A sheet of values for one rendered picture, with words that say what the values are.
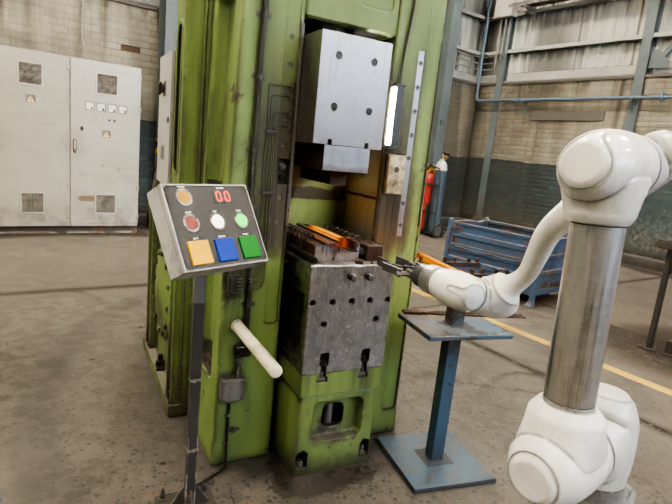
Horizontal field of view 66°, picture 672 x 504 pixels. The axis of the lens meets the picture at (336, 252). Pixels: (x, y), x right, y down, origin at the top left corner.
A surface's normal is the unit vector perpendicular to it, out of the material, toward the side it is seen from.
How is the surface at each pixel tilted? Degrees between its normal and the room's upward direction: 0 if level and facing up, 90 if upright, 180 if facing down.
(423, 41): 90
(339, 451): 89
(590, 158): 84
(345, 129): 90
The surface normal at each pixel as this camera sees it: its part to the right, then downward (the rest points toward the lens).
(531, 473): -0.76, 0.16
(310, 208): 0.45, 0.22
